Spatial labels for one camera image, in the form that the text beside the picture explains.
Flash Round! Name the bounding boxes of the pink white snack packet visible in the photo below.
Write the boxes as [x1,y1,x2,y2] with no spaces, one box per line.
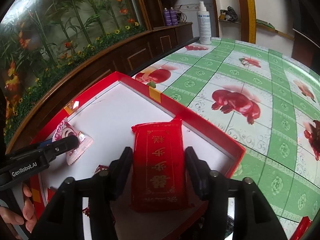
[52,119,93,166]

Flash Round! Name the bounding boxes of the long red snack pack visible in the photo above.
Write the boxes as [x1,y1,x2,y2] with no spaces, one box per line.
[290,216,312,240]
[131,118,188,211]

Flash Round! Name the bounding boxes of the person's left hand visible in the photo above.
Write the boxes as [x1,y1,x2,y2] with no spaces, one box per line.
[1,183,37,233]

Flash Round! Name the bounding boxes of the red foil packet in box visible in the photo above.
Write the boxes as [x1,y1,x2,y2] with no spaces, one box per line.
[94,165,108,175]

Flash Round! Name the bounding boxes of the red shallow cardboard box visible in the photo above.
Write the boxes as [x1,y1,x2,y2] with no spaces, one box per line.
[29,71,246,221]

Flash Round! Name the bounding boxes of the green fruit pattern tablecloth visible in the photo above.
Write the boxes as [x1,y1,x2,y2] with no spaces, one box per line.
[135,37,319,237]

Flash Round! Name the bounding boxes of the white spray bottle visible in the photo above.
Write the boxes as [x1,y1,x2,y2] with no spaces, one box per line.
[197,1,212,45]

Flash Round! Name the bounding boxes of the purple bottle right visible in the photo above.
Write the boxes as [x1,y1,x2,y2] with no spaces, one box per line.
[169,7,178,25]

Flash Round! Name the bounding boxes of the purple bottle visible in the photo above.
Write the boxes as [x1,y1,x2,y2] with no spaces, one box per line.
[169,7,178,25]
[163,8,172,26]

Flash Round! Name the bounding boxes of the purple bottle left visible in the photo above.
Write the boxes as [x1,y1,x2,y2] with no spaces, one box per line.
[163,8,172,26]

